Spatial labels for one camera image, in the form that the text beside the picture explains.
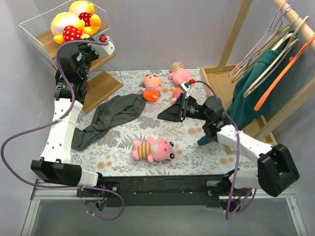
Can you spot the peach doll plush striped shirt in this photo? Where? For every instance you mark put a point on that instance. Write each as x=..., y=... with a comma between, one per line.
x=152, y=87

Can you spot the orange bear plush polka shirt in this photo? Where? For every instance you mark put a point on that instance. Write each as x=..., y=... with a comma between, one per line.
x=67, y=26

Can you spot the pink pig plush striped hat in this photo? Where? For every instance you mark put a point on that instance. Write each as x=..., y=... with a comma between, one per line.
x=178, y=74

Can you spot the dark green garment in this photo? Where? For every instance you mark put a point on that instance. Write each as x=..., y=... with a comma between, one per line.
x=241, y=109

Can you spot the small orange striped plush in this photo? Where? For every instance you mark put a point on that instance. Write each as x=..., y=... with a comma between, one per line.
x=176, y=94

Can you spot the wooden clothes rack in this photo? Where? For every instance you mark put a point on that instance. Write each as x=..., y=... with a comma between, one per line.
x=217, y=76

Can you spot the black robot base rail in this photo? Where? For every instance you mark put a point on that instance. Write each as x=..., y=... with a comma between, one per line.
x=145, y=191

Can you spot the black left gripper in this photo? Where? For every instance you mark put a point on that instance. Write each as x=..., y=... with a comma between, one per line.
x=88, y=54

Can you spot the pink wire hanger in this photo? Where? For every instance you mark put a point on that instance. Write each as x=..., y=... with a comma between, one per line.
x=256, y=44

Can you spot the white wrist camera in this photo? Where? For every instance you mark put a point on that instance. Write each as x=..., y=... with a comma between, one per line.
x=107, y=47
x=186, y=87

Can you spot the yellow bear plush polka shirt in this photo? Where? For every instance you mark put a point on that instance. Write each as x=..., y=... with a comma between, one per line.
x=86, y=12

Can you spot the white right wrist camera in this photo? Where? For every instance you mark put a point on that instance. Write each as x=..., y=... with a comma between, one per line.
x=186, y=87

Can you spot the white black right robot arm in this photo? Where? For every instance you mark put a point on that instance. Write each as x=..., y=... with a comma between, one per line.
x=275, y=169

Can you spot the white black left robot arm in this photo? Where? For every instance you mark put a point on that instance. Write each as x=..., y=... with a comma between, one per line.
x=54, y=164

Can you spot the dark grey cloth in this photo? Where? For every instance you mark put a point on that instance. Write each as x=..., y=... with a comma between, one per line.
x=119, y=110

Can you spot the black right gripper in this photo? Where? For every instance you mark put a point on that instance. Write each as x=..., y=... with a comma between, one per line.
x=183, y=109

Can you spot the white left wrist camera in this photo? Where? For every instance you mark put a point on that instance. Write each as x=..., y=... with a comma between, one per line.
x=107, y=47

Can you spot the white wire wooden shelf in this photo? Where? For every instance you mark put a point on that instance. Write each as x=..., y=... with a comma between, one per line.
x=92, y=81

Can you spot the beige wooden hanger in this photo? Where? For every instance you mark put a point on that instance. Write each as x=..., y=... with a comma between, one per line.
x=264, y=75

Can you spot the pink frog plush striped shirt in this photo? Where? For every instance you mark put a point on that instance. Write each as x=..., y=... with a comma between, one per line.
x=153, y=150

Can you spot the orange plastic hanger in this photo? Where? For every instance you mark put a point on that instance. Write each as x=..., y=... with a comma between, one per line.
x=292, y=60

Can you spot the floral table mat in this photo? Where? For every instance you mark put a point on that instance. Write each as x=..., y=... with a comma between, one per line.
x=111, y=154

